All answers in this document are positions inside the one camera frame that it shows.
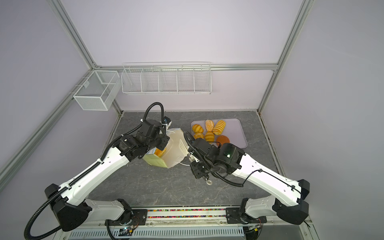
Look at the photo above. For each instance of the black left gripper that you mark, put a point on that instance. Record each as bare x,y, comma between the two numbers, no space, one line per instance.
165,141

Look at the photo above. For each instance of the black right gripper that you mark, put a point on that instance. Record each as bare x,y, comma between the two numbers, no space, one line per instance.
197,173

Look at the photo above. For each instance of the striped yellow fake bread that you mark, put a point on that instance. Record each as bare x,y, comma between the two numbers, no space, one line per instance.
210,136

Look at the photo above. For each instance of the round orange fake bun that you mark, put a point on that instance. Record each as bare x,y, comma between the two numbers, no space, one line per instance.
222,140

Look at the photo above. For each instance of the floral paper gift bag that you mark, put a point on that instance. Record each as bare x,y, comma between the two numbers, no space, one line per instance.
173,154

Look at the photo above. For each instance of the yellow fake bread roll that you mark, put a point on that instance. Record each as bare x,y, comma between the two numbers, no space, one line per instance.
197,128

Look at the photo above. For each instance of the long ridged fake bread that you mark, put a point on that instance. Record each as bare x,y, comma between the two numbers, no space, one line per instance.
219,127

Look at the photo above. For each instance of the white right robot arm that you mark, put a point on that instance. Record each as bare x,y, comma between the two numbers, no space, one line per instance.
287,197

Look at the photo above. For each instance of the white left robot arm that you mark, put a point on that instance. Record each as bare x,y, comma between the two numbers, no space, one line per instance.
69,201

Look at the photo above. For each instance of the orange bread inside bag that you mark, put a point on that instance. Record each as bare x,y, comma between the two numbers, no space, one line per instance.
159,153

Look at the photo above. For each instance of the lavender plastic tray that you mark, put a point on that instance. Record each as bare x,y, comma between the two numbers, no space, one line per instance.
233,131

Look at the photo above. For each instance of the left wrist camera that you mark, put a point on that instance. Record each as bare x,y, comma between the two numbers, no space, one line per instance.
166,122

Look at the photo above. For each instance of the long white wire basket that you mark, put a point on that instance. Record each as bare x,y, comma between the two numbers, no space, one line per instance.
167,78

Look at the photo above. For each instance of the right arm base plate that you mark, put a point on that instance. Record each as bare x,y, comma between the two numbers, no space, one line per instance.
237,216

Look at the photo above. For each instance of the white mesh wall box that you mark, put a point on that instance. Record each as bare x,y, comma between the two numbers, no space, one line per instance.
98,91

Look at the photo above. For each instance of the aluminium mounting rail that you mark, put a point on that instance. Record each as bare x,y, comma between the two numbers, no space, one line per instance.
175,223

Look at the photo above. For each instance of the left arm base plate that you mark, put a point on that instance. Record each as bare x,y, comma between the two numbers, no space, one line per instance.
137,217

